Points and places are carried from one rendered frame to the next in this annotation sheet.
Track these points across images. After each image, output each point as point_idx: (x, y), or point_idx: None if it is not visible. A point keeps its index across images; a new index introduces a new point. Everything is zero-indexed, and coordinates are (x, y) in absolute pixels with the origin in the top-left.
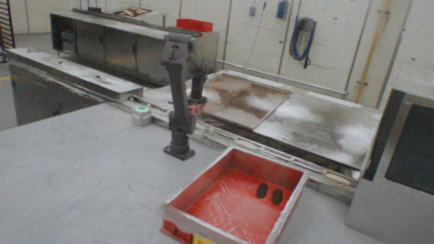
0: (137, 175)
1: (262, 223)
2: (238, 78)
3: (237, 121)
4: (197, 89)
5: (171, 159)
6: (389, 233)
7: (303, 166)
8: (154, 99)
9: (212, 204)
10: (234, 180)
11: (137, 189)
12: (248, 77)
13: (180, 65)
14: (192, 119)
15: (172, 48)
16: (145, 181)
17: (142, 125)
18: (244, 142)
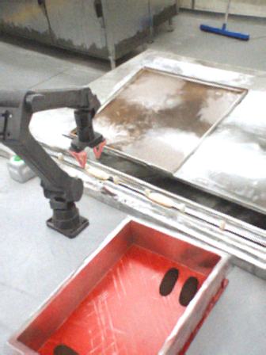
0: (4, 273)
1: (157, 342)
2: (167, 73)
3: (153, 159)
4: (84, 129)
5: (55, 237)
6: None
7: (240, 233)
8: (48, 126)
9: (95, 313)
10: (133, 265)
11: (1, 299)
12: (184, 66)
13: (17, 142)
14: (72, 185)
15: (2, 117)
16: (13, 284)
17: (24, 181)
18: (157, 198)
